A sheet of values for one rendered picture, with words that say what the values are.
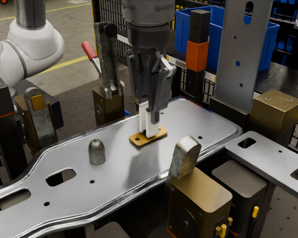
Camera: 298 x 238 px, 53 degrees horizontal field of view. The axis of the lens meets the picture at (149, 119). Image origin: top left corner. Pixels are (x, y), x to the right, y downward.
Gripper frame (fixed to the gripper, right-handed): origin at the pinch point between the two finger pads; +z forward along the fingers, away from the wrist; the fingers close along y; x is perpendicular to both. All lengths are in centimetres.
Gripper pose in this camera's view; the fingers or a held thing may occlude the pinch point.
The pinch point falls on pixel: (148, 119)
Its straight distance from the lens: 62.8
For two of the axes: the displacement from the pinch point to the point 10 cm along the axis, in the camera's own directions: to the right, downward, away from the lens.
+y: 6.1, 4.2, -6.7
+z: 0.0, 8.5, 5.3
